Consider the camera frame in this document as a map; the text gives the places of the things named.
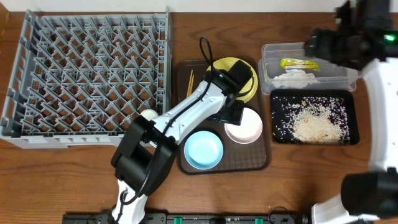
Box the pink bowl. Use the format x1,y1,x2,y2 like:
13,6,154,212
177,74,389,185
224,108,263,144

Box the green snack wrapper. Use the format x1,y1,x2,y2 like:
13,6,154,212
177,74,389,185
280,58,319,70

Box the white paper napkin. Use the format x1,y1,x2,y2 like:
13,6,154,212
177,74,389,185
272,69,319,89

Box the white cup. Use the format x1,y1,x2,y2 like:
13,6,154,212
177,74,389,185
140,109,158,121

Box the rice food scraps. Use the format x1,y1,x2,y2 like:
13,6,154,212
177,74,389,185
271,96,351,145

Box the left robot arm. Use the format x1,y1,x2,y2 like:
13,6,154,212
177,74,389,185
110,60,253,223

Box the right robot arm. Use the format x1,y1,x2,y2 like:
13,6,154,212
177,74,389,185
304,0,397,223

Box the clear plastic waste bin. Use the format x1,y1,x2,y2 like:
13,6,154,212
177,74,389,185
259,42,362,95

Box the grey plastic dishwasher rack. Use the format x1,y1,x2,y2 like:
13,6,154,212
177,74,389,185
1,11,172,149

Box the yellow round plate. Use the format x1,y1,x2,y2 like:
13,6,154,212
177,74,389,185
213,57,259,103

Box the wooden chopstick left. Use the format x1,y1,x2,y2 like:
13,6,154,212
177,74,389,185
186,70,194,98

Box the light blue bowl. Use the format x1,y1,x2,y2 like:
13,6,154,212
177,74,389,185
183,131,224,170

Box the dark brown serving tray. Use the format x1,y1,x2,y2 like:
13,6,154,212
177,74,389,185
172,57,271,175

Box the black rectangular tray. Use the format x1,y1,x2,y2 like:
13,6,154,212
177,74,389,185
271,90,359,145

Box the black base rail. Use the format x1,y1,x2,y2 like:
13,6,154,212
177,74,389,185
62,212,311,224

